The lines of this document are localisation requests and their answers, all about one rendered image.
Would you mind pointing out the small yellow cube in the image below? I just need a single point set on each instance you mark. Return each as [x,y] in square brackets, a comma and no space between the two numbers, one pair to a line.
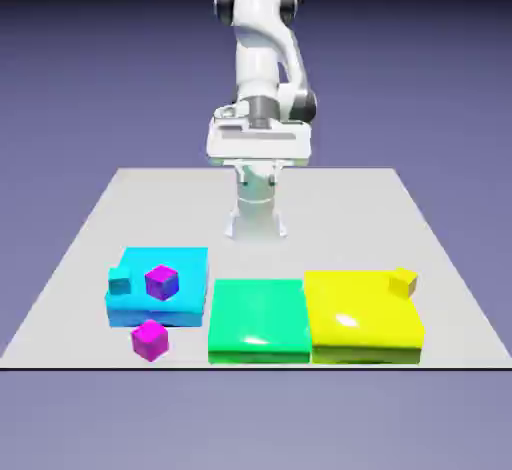
[402,282]

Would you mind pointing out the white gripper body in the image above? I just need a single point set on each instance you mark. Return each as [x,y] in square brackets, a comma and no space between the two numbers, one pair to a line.
[260,146]

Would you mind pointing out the small cyan cube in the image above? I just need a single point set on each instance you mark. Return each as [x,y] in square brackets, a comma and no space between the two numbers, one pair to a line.
[119,281]

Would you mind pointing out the small magenta cube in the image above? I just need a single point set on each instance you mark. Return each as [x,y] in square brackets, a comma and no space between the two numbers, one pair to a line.
[149,340]

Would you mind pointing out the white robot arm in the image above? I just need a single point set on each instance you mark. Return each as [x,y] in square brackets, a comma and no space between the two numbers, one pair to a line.
[256,62]

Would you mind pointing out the large yellow box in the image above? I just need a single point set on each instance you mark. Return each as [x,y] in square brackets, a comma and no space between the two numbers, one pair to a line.
[360,318]

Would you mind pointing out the small purple cube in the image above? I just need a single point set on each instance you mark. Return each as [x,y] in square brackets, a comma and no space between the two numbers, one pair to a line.
[161,282]

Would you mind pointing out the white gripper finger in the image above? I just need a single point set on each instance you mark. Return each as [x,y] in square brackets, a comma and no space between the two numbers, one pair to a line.
[273,176]
[241,176]

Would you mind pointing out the large green box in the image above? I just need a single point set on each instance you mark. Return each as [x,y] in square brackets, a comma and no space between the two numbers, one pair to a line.
[258,318]

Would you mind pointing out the large cyan box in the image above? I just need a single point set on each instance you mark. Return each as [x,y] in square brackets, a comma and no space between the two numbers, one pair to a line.
[184,278]

